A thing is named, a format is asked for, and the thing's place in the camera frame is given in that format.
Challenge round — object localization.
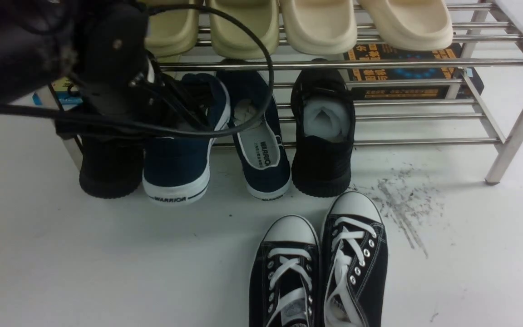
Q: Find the yellow blue printed box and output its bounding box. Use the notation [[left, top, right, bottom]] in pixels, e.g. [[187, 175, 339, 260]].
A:
[[32, 77, 82, 109]]

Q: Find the navy slip-on shoe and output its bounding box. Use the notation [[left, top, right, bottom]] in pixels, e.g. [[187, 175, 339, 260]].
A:
[[215, 70, 292, 201], [143, 73, 231, 206]]

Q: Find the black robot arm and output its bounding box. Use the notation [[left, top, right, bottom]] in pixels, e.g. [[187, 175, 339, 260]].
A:
[[0, 0, 212, 139]]

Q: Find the black canvas lace-up sneaker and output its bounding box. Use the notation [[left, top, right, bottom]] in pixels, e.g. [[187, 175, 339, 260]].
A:
[[321, 191, 389, 327], [249, 215, 320, 327]]

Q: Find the black orange printed box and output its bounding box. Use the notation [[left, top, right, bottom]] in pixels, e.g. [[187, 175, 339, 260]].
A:
[[341, 43, 462, 101]]

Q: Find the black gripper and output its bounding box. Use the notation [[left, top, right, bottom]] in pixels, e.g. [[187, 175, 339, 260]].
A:
[[70, 57, 207, 132]]

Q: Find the black knit sneaker left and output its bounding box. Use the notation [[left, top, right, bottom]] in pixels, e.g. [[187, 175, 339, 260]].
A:
[[79, 136, 144, 199]]

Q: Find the cream slide far-right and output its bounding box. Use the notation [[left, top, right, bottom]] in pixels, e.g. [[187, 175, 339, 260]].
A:
[[358, 0, 453, 51]]

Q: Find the black knit sneaker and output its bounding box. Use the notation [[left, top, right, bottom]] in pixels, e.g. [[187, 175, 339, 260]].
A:
[[79, 136, 144, 199], [290, 68, 356, 198]]

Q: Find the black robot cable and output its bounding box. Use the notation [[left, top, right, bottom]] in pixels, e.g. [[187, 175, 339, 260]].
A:
[[0, 4, 275, 139]]

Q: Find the olive green slide far-left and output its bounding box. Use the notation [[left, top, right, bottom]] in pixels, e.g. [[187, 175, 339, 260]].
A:
[[145, 10, 200, 58]]

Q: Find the stainless steel shoe rack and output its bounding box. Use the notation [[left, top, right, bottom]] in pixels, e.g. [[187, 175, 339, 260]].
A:
[[35, 0, 523, 185]]

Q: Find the black canvas lace-up sneaker right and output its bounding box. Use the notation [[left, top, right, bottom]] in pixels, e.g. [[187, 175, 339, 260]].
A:
[[321, 191, 389, 327]]

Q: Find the black knit sneaker right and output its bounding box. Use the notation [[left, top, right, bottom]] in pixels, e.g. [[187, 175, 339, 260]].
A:
[[290, 68, 356, 198]]

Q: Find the black canvas lace-up sneaker left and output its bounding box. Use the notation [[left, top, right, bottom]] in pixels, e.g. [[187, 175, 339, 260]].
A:
[[249, 215, 320, 327]]

